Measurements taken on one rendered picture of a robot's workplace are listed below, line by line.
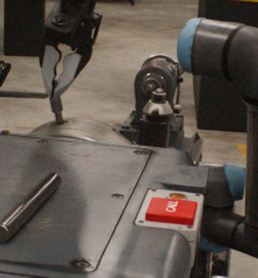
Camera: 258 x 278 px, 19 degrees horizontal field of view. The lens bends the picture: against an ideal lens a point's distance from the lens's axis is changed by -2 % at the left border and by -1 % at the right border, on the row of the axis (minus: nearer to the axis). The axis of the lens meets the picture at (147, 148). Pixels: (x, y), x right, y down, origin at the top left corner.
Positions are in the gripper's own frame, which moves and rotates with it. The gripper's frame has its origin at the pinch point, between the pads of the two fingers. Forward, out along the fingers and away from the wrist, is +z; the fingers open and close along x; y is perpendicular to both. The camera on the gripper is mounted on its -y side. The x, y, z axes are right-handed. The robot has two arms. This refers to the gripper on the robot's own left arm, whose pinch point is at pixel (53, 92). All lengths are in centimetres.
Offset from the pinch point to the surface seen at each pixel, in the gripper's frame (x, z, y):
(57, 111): 0.9, 6.8, 12.6
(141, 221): -21.7, 2.0, -35.3
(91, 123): -5.6, 7.7, 14.7
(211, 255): -39, 48, 66
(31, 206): -8.6, 3.4, -38.3
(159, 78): -8, 20, 126
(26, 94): 4.4, 1.8, 0.2
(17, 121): 113, 160, 449
